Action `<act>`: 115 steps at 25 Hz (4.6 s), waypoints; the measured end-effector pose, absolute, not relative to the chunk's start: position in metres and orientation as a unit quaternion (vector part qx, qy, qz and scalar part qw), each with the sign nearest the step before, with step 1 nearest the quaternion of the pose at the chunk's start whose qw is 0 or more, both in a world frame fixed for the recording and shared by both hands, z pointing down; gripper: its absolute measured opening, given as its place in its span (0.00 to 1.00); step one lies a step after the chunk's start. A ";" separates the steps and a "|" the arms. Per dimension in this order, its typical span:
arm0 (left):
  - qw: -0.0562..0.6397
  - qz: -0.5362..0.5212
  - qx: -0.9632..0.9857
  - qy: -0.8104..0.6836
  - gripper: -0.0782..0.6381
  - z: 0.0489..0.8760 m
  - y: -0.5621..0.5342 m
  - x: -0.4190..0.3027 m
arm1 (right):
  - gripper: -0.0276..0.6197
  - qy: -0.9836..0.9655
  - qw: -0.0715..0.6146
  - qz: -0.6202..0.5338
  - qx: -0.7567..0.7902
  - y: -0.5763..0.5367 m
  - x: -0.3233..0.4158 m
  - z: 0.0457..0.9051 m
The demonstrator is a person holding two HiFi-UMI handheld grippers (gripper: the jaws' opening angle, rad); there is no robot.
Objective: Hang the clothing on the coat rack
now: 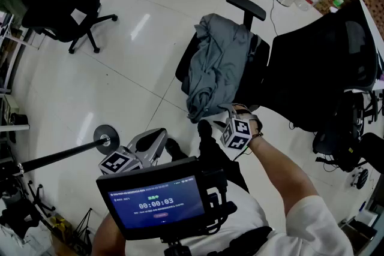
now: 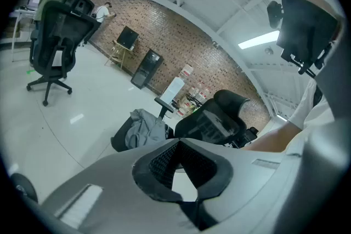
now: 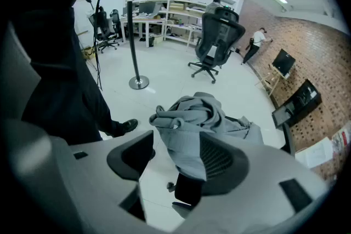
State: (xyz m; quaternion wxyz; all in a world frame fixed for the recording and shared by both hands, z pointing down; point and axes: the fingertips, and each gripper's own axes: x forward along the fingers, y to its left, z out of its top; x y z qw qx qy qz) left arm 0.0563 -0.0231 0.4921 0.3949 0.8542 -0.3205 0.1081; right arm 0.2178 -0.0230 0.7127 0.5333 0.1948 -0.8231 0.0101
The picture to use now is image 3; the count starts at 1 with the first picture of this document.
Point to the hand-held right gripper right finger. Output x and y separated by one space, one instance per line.
260 172

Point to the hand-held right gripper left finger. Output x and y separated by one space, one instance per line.
90 172

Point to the grey garment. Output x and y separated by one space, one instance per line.
186 128

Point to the black coat rack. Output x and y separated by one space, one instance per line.
133 44

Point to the white flat box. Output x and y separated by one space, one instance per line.
315 153

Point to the black leaning flat monitor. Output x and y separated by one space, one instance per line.
282 116

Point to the person's black shoe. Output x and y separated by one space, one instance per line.
130 125

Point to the black open case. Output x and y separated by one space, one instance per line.
304 101

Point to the wooden easel stand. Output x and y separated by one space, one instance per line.
270 80

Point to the person's black trousers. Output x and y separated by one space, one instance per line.
55 63

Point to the yellow box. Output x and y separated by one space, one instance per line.
88 52

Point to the black office chair white label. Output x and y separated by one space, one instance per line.
216 35

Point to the white desk wooden top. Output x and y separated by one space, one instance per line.
142 19

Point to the black desk monitor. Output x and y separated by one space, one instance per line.
146 8

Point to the white shelving unit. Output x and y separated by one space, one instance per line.
178 5

